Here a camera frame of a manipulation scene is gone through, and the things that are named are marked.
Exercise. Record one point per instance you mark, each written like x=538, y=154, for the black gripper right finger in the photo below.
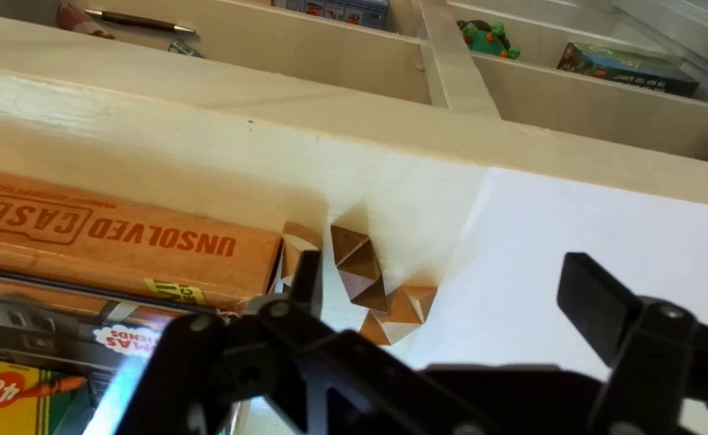
x=594, y=304

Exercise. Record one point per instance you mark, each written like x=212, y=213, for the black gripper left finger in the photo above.
x=304, y=289

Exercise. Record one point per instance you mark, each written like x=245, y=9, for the dark brown wooden block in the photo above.
x=357, y=266

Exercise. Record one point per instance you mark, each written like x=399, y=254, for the light brown block right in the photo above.
x=296, y=243

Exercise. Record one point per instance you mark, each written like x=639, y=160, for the light brown block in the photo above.
x=407, y=310
x=296, y=243

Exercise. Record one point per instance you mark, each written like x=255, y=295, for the light brown block left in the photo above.
x=407, y=310

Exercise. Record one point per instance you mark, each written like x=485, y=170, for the white shelf cabinet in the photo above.
x=83, y=64

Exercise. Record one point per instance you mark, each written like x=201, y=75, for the dark book on game box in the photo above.
x=100, y=342

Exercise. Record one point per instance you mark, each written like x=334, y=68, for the orange board game box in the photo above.
x=131, y=248

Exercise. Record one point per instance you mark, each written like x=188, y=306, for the crayon box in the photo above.
x=37, y=403

